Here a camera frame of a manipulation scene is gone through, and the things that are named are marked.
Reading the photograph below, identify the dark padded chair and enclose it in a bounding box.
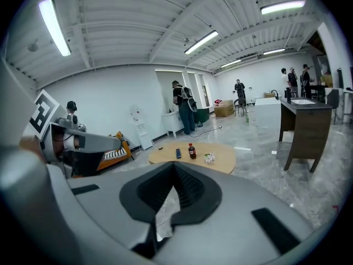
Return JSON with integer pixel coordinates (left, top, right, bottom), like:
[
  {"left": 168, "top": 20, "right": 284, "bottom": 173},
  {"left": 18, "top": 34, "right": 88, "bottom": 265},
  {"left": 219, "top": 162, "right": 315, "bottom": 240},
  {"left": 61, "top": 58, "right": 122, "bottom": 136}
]
[{"left": 325, "top": 88, "right": 341, "bottom": 125}]

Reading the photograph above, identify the white bathtub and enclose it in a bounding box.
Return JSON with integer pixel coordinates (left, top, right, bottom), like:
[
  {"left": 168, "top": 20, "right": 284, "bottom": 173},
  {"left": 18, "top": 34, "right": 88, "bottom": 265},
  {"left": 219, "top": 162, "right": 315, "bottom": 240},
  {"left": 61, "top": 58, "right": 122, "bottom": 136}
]
[{"left": 254, "top": 97, "right": 282, "bottom": 130}]

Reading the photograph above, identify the black chair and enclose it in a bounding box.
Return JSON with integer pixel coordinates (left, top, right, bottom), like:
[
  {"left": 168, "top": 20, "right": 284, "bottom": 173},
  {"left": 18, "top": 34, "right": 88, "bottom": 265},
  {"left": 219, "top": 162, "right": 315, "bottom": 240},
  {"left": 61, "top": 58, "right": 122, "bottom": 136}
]
[{"left": 233, "top": 97, "right": 247, "bottom": 118}]

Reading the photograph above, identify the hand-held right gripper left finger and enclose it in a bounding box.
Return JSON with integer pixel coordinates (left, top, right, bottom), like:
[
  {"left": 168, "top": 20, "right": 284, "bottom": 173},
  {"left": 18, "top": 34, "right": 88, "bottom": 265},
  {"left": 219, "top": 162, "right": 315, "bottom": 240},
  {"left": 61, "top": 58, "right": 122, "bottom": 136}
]
[{"left": 68, "top": 161, "right": 174, "bottom": 259}]

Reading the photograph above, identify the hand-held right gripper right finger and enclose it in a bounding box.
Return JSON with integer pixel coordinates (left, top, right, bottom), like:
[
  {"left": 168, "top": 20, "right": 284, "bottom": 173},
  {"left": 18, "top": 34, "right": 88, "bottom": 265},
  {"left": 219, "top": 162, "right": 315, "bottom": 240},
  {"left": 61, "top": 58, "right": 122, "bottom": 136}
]
[{"left": 157, "top": 161, "right": 315, "bottom": 264}]

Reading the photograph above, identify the person's left forearm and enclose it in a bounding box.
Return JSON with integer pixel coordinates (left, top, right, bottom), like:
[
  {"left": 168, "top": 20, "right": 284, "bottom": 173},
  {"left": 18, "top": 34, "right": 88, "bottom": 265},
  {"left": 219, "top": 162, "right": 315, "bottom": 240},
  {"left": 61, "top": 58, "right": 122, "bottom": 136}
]
[{"left": 19, "top": 135, "right": 44, "bottom": 157}]

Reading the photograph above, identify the white table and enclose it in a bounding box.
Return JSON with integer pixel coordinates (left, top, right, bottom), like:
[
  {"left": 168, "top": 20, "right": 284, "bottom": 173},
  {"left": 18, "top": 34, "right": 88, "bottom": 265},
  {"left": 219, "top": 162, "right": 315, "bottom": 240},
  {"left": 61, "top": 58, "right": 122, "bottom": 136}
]
[{"left": 340, "top": 88, "right": 353, "bottom": 124}]

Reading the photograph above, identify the striped cushion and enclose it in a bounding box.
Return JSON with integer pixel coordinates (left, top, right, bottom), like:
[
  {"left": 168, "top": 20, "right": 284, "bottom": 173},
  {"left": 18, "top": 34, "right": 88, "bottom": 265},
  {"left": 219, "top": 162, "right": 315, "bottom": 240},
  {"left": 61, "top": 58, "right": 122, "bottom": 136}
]
[{"left": 103, "top": 147, "right": 129, "bottom": 160}]

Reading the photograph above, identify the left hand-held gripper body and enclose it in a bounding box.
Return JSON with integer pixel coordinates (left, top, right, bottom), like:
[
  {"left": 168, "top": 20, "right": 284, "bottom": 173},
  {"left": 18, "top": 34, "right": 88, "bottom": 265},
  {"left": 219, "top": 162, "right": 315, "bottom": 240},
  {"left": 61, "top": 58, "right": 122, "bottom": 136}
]
[{"left": 26, "top": 88, "right": 87, "bottom": 165}]

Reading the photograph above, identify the black power cable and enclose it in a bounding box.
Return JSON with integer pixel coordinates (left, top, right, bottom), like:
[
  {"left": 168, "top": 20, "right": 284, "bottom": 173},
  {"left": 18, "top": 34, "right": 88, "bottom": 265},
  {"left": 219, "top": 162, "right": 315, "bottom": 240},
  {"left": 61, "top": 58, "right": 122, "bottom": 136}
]
[{"left": 190, "top": 126, "right": 220, "bottom": 137}]

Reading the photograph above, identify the dark wooden vanity desk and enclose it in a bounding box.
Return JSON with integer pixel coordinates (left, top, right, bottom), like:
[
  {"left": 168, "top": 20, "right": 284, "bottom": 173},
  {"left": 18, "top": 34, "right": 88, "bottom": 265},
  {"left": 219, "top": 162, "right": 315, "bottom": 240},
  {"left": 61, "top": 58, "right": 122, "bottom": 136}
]
[{"left": 279, "top": 97, "right": 334, "bottom": 174}]

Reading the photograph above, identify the dark green tub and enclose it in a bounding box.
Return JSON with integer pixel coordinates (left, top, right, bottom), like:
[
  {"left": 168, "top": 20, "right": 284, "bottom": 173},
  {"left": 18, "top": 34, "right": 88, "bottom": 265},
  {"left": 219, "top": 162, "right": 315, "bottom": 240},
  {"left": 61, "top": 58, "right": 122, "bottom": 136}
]
[{"left": 193, "top": 107, "right": 211, "bottom": 124}]

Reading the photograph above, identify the large cardboard box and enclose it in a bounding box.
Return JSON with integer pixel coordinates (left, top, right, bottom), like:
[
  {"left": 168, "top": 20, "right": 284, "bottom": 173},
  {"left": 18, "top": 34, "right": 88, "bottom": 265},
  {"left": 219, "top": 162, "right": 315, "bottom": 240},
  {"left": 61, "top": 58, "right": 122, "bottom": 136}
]
[{"left": 213, "top": 99, "right": 235, "bottom": 118}]

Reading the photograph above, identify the white water dispenser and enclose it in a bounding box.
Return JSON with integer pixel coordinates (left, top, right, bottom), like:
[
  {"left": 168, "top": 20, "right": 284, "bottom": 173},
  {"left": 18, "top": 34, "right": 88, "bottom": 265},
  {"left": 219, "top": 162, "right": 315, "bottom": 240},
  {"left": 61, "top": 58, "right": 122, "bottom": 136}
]
[{"left": 130, "top": 104, "right": 154, "bottom": 152}]

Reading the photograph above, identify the wooden coffee table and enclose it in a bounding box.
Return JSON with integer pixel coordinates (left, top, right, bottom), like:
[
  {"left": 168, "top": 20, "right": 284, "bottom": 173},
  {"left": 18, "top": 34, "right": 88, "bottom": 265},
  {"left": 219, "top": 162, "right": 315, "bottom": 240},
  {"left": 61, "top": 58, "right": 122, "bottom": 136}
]
[{"left": 148, "top": 141, "right": 237, "bottom": 176}]

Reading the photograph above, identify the white vanity cabinet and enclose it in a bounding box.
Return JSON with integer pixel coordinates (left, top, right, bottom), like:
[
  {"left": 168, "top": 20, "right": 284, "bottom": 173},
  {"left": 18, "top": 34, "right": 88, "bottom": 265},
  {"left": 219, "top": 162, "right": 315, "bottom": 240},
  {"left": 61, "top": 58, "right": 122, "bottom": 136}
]
[{"left": 161, "top": 111, "right": 186, "bottom": 139}]

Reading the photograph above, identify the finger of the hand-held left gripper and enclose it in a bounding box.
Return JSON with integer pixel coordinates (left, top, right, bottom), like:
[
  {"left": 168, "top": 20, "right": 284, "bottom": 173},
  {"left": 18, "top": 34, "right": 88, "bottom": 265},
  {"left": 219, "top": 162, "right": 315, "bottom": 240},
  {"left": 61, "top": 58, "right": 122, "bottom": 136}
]
[{"left": 72, "top": 133, "right": 125, "bottom": 177}]

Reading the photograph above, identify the orange sofa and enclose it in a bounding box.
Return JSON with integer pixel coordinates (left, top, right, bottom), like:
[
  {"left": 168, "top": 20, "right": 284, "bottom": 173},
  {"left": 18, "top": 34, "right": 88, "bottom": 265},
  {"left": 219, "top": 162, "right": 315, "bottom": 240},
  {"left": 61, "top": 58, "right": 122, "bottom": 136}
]
[{"left": 96, "top": 131, "right": 135, "bottom": 172}]

